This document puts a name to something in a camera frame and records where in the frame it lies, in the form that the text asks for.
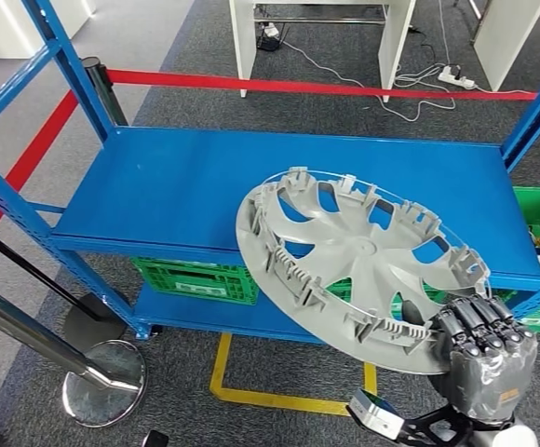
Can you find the white display plinth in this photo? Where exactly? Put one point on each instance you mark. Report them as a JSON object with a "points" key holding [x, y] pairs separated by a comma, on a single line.
{"points": [[18, 31]]}

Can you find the grey plastic wheel cover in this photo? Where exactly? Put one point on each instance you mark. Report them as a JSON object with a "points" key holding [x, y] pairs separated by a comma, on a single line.
{"points": [[358, 259]]}

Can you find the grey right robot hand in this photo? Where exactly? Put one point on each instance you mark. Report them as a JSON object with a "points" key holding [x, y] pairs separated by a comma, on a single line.
{"points": [[488, 370]]}

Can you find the white power strip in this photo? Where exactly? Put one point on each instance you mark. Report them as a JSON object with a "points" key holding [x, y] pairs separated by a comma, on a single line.
{"points": [[454, 77]]}

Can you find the black electronic device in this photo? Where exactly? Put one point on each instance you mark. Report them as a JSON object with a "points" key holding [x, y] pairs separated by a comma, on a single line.
{"points": [[267, 42]]}

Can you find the black camera bracket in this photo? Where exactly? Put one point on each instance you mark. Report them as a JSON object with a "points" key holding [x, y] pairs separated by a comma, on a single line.
{"points": [[433, 429]]}

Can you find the blue metal shelf rack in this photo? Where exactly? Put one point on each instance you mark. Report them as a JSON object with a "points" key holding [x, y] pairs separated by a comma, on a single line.
{"points": [[181, 185]]}

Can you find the red barrier belt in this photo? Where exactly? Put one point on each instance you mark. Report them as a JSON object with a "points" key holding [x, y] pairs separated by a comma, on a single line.
{"points": [[23, 166], [251, 82]]}

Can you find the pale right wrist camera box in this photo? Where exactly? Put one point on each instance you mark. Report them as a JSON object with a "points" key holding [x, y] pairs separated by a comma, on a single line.
{"points": [[372, 413]]}

